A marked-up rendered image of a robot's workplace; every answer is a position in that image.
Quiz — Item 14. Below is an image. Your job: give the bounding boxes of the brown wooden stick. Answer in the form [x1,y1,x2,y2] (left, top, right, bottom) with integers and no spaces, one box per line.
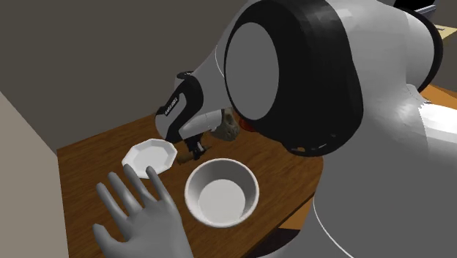
[177,144,212,166]

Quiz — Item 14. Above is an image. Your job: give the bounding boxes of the beige lumpy rock figure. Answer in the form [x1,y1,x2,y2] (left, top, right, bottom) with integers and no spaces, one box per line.
[213,108,240,141]

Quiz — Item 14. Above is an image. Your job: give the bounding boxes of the white octagonal plate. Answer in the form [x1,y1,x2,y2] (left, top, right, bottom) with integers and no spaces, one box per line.
[122,138,178,180]

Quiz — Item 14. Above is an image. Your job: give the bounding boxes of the red round object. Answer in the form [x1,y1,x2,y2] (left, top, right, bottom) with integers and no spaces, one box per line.
[238,117,256,133]

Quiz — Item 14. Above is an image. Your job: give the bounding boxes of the white bowl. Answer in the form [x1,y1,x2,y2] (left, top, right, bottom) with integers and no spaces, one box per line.
[184,158,261,229]

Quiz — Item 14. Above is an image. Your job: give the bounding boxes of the brown wooden table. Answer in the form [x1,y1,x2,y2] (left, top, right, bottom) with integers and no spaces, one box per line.
[56,113,324,258]

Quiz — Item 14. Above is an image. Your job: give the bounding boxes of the grey hand figure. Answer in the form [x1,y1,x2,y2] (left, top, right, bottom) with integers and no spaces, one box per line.
[92,165,196,258]

